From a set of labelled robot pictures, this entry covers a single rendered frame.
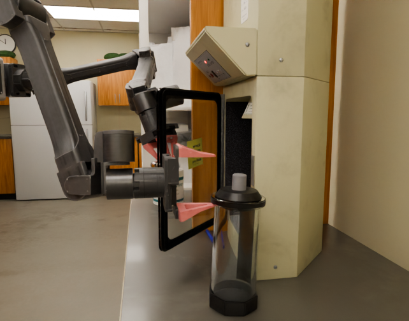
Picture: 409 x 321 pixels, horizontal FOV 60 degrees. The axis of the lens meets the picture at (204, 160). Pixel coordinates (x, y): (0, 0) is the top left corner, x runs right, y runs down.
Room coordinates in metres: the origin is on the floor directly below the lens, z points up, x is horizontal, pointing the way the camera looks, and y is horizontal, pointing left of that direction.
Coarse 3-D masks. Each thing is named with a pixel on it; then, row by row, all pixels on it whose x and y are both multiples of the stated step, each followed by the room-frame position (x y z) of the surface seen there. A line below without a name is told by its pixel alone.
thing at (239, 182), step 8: (240, 176) 0.67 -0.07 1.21; (232, 184) 0.69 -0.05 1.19; (240, 184) 0.67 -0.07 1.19; (224, 192) 0.66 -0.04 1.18; (232, 192) 0.66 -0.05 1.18; (240, 192) 0.66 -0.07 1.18; (248, 192) 0.66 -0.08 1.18; (256, 192) 0.67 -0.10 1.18; (232, 200) 0.65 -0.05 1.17; (240, 200) 0.64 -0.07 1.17; (248, 200) 0.65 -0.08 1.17; (256, 200) 0.65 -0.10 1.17
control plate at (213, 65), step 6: (204, 54) 0.91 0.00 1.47; (198, 60) 1.00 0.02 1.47; (204, 60) 0.95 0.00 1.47; (210, 60) 0.90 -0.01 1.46; (204, 66) 1.00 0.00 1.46; (210, 66) 0.95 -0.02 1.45; (216, 66) 0.91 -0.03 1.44; (204, 72) 1.05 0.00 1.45; (210, 72) 1.00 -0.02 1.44; (222, 72) 0.90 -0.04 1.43; (210, 78) 1.06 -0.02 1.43; (216, 78) 1.01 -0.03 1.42; (222, 78) 0.95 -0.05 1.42
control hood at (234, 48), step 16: (208, 32) 0.77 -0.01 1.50; (224, 32) 0.78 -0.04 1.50; (240, 32) 0.78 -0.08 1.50; (256, 32) 0.79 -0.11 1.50; (192, 48) 0.96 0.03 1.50; (208, 48) 0.85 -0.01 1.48; (224, 48) 0.78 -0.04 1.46; (240, 48) 0.78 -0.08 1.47; (256, 48) 0.79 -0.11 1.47; (224, 64) 0.84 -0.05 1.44; (240, 64) 0.78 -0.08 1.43; (256, 64) 0.79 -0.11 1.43; (224, 80) 0.96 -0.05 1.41; (240, 80) 0.90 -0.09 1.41
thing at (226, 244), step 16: (224, 208) 0.65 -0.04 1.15; (256, 208) 0.64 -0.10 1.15; (224, 224) 0.65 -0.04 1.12; (240, 224) 0.64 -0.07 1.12; (256, 224) 0.66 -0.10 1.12; (224, 240) 0.65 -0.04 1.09; (240, 240) 0.64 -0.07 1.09; (256, 240) 0.66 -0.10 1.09; (224, 256) 0.65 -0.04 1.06; (240, 256) 0.64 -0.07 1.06; (256, 256) 0.66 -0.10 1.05; (224, 272) 0.65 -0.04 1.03; (240, 272) 0.64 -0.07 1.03; (256, 272) 0.67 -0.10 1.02; (224, 288) 0.65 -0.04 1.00; (240, 288) 0.64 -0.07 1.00
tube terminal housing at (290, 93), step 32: (224, 0) 1.09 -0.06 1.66; (256, 0) 0.80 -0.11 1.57; (288, 0) 0.80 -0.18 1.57; (320, 0) 0.89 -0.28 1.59; (288, 32) 0.80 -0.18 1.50; (320, 32) 0.89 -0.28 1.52; (288, 64) 0.80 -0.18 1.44; (320, 64) 0.90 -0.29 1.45; (256, 96) 0.79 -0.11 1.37; (288, 96) 0.80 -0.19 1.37; (320, 96) 0.91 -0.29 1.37; (224, 128) 1.08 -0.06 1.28; (256, 128) 0.79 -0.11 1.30; (288, 128) 0.80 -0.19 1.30; (320, 128) 0.92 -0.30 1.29; (224, 160) 1.08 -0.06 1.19; (256, 160) 0.79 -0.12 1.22; (288, 160) 0.80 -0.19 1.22; (320, 160) 0.93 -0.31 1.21; (288, 192) 0.80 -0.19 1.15; (320, 192) 0.94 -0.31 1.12; (288, 224) 0.80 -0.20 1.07; (320, 224) 0.95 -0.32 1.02; (288, 256) 0.80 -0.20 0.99
